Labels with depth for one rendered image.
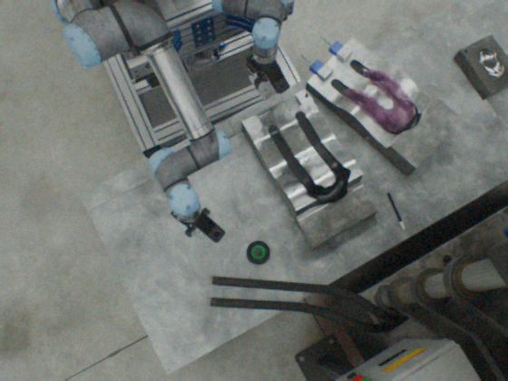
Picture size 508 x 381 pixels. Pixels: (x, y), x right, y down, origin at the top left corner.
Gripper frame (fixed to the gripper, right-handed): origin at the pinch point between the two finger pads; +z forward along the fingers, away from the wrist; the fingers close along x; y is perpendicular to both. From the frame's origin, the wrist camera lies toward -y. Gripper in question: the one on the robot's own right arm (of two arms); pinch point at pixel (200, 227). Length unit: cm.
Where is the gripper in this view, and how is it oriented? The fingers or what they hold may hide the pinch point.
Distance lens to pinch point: 176.7
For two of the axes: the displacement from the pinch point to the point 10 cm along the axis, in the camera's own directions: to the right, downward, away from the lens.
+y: -7.9, -6.0, 1.5
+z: -0.1, 2.6, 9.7
